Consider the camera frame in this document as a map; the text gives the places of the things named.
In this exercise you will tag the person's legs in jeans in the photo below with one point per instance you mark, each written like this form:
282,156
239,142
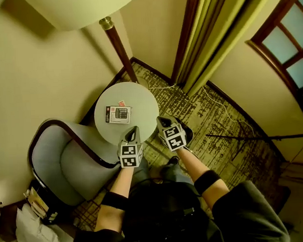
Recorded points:
171,172

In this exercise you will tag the calculator retail box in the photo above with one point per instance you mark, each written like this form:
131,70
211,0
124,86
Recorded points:
118,115

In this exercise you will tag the round white side table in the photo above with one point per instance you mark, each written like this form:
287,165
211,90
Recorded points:
140,101

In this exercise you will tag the small red packet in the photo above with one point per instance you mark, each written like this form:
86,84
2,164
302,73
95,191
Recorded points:
122,103

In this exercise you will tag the yellow-green curtain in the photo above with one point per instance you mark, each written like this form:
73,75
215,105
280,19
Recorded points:
213,40

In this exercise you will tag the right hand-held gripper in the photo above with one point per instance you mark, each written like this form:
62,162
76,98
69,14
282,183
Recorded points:
174,138

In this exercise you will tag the person's right forearm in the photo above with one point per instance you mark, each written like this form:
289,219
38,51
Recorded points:
193,163

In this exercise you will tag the wooden-framed grid window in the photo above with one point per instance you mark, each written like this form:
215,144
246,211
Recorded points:
283,44

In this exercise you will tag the person's left forearm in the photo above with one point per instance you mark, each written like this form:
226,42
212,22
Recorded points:
121,182

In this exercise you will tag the brown paper bag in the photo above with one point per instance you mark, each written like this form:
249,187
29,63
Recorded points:
37,203

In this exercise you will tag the white bedding pile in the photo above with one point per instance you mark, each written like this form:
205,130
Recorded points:
36,233

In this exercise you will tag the floor lamp with cream shade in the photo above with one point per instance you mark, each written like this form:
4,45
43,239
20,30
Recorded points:
86,8

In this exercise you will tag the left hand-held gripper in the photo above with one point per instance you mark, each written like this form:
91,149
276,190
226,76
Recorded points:
129,155

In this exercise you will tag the black light stand tripod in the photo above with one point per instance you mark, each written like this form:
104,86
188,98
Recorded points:
255,138

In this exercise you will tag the black waste bin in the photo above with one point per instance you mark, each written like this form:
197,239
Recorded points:
189,134

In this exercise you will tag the person's black top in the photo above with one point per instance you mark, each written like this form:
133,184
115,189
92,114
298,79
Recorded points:
245,214

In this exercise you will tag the grey armchair with dark frame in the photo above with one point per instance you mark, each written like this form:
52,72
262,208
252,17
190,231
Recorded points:
47,157

